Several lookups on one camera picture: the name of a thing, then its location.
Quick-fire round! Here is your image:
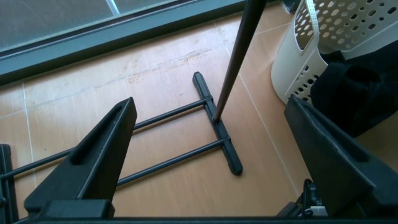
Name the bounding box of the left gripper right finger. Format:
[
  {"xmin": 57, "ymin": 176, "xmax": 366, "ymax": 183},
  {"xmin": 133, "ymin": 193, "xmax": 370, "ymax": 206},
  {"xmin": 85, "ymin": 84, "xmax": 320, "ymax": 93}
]
[{"xmin": 284, "ymin": 95, "xmax": 398, "ymax": 218}]

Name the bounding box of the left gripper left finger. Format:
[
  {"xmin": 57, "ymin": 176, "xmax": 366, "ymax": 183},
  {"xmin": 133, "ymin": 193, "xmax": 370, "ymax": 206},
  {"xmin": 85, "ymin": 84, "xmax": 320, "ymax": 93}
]
[{"xmin": 24, "ymin": 96, "xmax": 137, "ymax": 218}]

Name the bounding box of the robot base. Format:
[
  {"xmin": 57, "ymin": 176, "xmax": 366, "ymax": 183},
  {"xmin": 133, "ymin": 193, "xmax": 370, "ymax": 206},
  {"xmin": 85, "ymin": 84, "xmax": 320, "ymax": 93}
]
[{"xmin": 276, "ymin": 178, "xmax": 329, "ymax": 218}]

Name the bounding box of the heap of clothes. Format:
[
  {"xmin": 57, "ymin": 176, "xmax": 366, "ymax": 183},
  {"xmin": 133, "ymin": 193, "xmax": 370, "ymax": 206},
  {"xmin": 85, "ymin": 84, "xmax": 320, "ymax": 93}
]
[{"xmin": 310, "ymin": 32, "xmax": 398, "ymax": 138}]

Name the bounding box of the white laundry basket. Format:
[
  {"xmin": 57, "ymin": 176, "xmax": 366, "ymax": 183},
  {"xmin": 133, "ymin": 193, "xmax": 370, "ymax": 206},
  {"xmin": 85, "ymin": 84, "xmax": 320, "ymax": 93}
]
[{"xmin": 271, "ymin": 0, "xmax": 398, "ymax": 105}]

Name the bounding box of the black clothes rack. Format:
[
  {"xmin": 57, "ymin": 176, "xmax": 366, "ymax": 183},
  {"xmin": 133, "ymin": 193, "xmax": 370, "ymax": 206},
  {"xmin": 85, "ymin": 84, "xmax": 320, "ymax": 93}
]
[{"xmin": 0, "ymin": 0, "xmax": 268, "ymax": 224}]

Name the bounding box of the window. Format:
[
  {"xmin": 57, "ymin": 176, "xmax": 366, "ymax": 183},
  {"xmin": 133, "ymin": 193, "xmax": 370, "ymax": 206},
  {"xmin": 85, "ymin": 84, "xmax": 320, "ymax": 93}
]
[{"xmin": 0, "ymin": 0, "xmax": 280, "ymax": 86}]

